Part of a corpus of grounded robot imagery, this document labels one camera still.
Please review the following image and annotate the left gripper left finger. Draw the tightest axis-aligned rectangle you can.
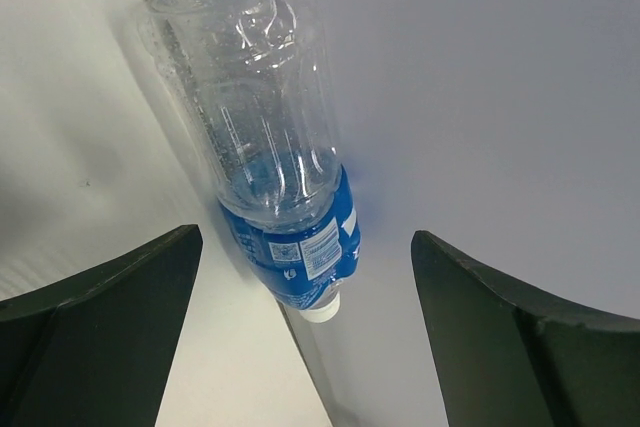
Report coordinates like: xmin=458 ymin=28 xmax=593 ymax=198
xmin=1 ymin=224 xmax=203 ymax=426

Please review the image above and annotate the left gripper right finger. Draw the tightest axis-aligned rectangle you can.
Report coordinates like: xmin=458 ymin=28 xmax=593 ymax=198
xmin=411 ymin=231 xmax=639 ymax=426

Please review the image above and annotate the blue label plastic bottle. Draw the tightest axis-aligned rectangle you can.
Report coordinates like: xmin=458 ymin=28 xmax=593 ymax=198
xmin=135 ymin=0 xmax=362 ymax=323

